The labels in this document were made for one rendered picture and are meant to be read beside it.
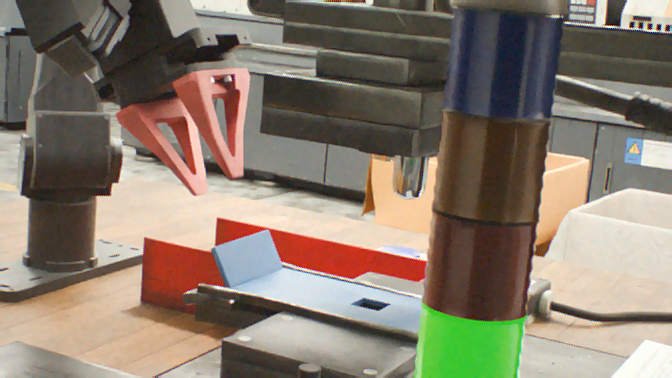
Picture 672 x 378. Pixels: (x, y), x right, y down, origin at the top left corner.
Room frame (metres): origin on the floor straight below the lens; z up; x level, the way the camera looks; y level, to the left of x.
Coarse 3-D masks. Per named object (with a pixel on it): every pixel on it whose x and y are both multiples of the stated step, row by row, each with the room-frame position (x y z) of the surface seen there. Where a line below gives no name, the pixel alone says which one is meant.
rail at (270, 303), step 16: (240, 304) 0.67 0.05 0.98; (256, 304) 0.67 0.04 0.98; (272, 304) 0.66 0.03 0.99; (288, 304) 0.66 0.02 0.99; (240, 320) 0.67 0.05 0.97; (256, 320) 0.66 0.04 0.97; (336, 320) 0.64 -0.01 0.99; (352, 320) 0.63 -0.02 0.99; (400, 336) 0.62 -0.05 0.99; (416, 336) 0.61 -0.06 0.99
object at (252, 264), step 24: (240, 240) 0.72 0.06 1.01; (264, 240) 0.74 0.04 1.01; (240, 264) 0.70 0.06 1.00; (264, 264) 0.73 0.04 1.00; (240, 288) 0.68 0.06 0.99; (264, 288) 0.69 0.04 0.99; (288, 288) 0.69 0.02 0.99; (312, 288) 0.70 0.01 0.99; (336, 288) 0.70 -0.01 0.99; (360, 288) 0.71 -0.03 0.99; (336, 312) 0.65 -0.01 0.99; (360, 312) 0.65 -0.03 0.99; (384, 312) 0.66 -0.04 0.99; (408, 312) 0.66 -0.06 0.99
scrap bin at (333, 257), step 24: (144, 240) 0.91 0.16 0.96; (216, 240) 1.01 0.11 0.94; (288, 240) 0.98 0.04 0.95; (312, 240) 0.97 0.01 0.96; (144, 264) 0.91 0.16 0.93; (168, 264) 0.90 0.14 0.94; (192, 264) 0.89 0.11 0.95; (216, 264) 0.88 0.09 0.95; (312, 264) 0.97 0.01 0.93; (336, 264) 0.95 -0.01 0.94; (360, 264) 0.94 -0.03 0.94; (384, 264) 0.93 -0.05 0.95; (408, 264) 0.92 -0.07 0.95; (144, 288) 0.91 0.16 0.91; (168, 288) 0.90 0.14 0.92; (192, 288) 0.89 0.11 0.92; (192, 312) 0.89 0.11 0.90
